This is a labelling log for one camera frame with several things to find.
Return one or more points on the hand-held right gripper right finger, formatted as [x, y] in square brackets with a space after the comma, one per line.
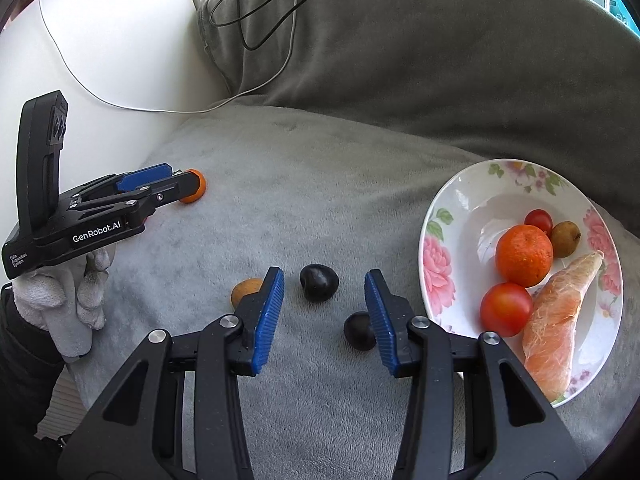
[380, 320]

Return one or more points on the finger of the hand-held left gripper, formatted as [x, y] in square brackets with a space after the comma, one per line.
[170, 192]
[145, 176]

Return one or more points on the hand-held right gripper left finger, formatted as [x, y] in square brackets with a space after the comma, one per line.
[267, 315]

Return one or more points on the dark purple grape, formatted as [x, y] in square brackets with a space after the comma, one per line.
[357, 332]
[318, 282]

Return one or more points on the small tangerine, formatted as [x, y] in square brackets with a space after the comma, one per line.
[198, 191]

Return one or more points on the small brown round fruit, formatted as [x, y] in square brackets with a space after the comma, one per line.
[566, 238]
[242, 290]

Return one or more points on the white floral plate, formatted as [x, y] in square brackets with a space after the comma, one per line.
[465, 240]

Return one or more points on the large cherry tomato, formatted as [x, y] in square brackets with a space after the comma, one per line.
[506, 310]

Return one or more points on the medium tangerine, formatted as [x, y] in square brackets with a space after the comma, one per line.
[524, 255]

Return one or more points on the small cherry tomato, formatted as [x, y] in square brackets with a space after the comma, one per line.
[537, 219]

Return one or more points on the person's left forearm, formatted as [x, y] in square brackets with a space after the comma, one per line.
[25, 355]

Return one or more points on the person's left hand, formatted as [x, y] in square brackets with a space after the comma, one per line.
[50, 300]

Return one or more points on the light grey fleece blanket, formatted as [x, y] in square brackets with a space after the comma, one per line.
[325, 185]

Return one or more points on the dark grey blanket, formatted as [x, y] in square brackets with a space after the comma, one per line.
[425, 50]

